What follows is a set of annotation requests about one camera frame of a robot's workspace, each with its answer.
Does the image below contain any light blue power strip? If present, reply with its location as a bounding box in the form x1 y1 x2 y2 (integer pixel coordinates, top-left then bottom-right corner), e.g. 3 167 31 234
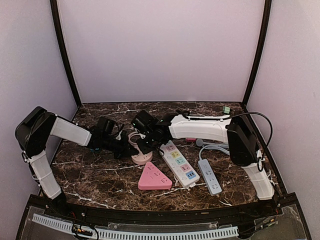
198 159 222 196

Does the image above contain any pink triangular power socket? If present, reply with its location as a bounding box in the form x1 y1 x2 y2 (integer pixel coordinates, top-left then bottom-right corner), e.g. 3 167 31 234
138 162 173 190

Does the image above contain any white slotted cable tray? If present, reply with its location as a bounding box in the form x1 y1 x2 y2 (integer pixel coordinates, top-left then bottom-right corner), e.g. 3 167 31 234
32 213 239 240

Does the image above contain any green charger adapter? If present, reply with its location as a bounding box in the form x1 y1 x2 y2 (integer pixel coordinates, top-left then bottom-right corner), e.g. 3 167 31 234
222 106 231 115

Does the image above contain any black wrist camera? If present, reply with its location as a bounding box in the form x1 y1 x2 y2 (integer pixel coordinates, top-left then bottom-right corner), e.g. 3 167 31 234
96 116 116 137
131 110 159 134

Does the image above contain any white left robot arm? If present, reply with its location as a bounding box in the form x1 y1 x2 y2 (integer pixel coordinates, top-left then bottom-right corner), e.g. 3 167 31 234
15 106 138 218

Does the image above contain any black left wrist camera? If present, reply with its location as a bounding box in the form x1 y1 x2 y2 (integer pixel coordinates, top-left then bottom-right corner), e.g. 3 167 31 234
96 116 116 137

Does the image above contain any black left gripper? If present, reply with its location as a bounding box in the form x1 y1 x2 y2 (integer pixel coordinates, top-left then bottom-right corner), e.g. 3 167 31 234
101 134 138 160

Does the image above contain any white multi-socket power strip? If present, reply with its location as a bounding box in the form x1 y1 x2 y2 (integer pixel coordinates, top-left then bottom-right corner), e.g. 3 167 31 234
160 140 200 188

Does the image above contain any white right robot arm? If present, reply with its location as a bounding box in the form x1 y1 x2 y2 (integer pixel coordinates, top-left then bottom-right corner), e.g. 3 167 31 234
131 110 275 217

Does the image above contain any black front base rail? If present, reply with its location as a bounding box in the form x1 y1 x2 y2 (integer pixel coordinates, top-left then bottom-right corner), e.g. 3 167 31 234
14 193 313 240

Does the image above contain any white coiled round-socket cable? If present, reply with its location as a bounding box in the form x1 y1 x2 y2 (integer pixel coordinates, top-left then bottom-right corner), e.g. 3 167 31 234
127 132 141 148

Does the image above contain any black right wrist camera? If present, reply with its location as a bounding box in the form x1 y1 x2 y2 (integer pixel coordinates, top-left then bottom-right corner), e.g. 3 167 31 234
131 110 159 134

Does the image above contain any round pink power socket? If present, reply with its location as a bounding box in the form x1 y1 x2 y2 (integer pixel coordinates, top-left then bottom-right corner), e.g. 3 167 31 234
131 152 153 165

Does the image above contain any pink square plug adapter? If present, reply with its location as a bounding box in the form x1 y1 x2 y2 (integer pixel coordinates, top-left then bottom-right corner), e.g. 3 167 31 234
185 137 197 143

